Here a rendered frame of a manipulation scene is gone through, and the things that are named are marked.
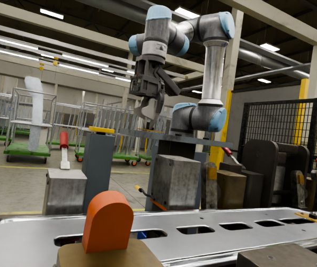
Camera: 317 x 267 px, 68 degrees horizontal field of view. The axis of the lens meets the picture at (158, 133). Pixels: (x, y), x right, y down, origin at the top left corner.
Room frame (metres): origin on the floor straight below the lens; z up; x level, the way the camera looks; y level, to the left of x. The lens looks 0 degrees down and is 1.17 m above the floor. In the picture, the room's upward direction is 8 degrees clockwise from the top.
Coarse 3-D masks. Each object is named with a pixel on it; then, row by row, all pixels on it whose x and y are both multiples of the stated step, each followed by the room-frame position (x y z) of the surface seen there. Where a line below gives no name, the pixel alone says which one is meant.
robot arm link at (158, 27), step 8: (152, 8) 0.69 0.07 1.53; (160, 8) 0.69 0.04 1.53; (168, 8) 0.70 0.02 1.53; (152, 16) 0.69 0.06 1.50; (160, 16) 0.69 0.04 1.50; (168, 16) 0.70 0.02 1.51; (152, 24) 0.69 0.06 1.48; (160, 24) 0.69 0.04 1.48; (168, 24) 0.70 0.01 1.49; (152, 32) 0.69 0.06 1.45; (160, 32) 0.69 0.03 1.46; (168, 32) 0.71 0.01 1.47; (144, 40) 0.71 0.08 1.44; (152, 40) 0.69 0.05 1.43; (160, 40) 0.69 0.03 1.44; (168, 40) 0.72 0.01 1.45
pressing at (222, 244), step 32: (0, 224) 0.35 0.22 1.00; (32, 224) 0.37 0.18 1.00; (64, 224) 0.38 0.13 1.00; (160, 224) 0.44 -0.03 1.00; (192, 224) 0.46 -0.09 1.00; (224, 224) 0.49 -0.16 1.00; (256, 224) 0.51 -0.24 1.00; (288, 224) 0.54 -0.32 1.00; (0, 256) 0.27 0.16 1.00; (32, 256) 0.28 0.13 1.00; (160, 256) 0.32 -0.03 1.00; (192, 256) 0.34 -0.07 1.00; (224, 256) 0.35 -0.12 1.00
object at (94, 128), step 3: (90, 126) 0.68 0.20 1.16; (90, 129) 0.67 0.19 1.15; (93, 129) 0.64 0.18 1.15; (96, 129) 0.64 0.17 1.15; (99, 129) 0.65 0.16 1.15; (102, 129) 0.65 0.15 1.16; (105, 129) 0.66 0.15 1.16; (108, 129) 0.66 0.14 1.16; (111, 129) 0.66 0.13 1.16; (96, 132) 0.67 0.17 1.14; (99, 132) 0.67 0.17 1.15; (102, 132) 0.67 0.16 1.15; (105, 132) 0.68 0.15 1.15; (108, 132) 0.66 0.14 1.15; (111, 132) 0.66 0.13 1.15
